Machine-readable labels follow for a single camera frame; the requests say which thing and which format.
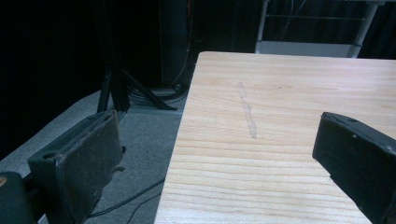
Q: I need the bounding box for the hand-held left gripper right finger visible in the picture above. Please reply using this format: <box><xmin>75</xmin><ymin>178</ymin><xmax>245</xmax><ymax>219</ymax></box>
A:
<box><xmin>312</xmin><ymin>111</ymin><xmax>396</xmax><ymax>224</ymax></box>

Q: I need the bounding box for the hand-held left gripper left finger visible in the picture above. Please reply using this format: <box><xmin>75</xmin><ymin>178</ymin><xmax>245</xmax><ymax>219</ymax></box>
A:
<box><xmin>27</xmin><ymin>109</ymin><xmax>124</xmax><ymax>224</ymax></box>

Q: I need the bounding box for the black metal tripod stand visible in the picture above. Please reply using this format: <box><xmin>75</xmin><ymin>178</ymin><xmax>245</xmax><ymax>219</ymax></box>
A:
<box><xmin>96</xmin><ymin>0</ymin><xmax>178</xmax><ymax>114</ymax></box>

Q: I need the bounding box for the clear tape strip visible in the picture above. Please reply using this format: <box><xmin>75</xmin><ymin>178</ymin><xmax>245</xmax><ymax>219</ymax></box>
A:
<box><xmin>237</xmin><ymin>81</ymin><xmax>258</xmax><ymax>140</ymax></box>

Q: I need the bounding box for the white metal rack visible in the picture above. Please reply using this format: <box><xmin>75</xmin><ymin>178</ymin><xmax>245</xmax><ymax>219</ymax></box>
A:
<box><xmin>254</xmin><ymin>0</ymin><xmax>387</xmax><ymax>59</ymax></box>

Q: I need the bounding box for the thin black floor cable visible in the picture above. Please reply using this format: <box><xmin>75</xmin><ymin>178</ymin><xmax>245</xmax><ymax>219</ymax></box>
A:
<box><xmin>125</xmin><ymin>192</ymin><xmax>163</xmax><ymax>224</ymax></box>

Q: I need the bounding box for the bundle of black cables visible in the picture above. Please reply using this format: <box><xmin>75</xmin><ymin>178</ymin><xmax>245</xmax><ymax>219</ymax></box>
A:
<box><xmin>128</xmin><ymin>83</ymin><xmax>190</xmax><ymax>106</ymax></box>

